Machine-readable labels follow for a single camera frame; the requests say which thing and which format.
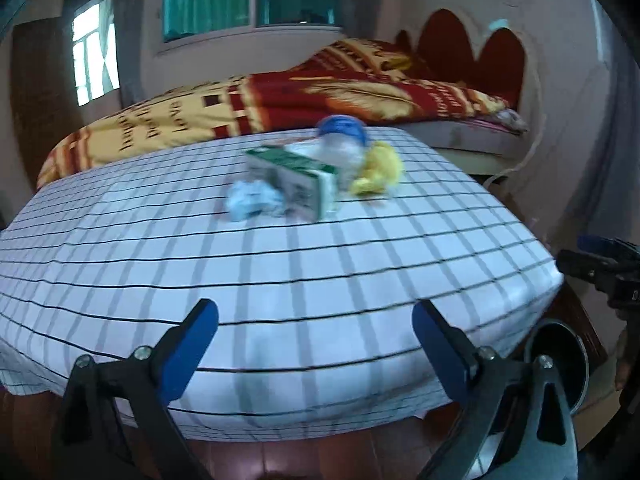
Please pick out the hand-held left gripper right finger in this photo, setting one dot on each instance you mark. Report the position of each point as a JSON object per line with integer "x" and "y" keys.
{"x": 442, "y": 350}

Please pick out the plastic jar blue lid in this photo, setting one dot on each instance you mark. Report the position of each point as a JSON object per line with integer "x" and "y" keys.
{"x": 342, "y": 132}

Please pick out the person's right hand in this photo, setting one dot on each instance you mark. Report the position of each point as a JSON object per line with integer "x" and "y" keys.
{"x": 624, "y": 360}

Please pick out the red yellow printed pillow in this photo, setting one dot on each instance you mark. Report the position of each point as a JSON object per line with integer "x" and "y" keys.
{"x": 360, "y": 55}

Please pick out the grey purple mattress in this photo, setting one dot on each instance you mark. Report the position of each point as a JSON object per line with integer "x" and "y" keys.
{"x": 450, "y": 132}

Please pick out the large window with green glass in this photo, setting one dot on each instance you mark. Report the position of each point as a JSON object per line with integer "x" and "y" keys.
{"x": 210, "y": 5}

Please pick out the white bed with red headboard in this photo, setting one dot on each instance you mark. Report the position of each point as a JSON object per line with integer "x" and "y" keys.
{"x": 495, "y": 60}

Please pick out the floral pillow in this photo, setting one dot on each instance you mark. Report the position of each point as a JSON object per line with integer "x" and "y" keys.
{"x": 510, "y": 119}

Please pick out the small bright window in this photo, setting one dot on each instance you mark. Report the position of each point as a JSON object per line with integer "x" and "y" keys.
{"x": 92, "y": 60}

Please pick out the brown wooden wardrobe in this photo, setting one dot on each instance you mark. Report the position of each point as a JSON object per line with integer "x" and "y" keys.
{"x": 45, "y": 75}

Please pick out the black plastic bucket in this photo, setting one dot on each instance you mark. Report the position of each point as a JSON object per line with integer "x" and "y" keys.
{"x": 560, "y": 350}

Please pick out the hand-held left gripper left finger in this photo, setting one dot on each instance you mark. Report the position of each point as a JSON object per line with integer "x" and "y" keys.
{"x": 187, "y": 350}

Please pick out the bed with red-yellow blanket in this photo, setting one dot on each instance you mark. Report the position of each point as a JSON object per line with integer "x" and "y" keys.
{"x": 300, "y": 95}

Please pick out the green white milk carton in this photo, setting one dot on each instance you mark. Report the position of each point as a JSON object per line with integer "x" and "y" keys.
{"x": 295, "y": 175}

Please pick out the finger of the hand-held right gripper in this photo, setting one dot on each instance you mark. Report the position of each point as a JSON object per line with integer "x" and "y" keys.
{"x": 587, "y": 266}
{"x": 600, "y": 245}

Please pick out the white grid tablecloth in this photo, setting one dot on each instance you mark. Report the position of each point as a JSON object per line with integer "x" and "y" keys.
{"x": 250, "y": 285}

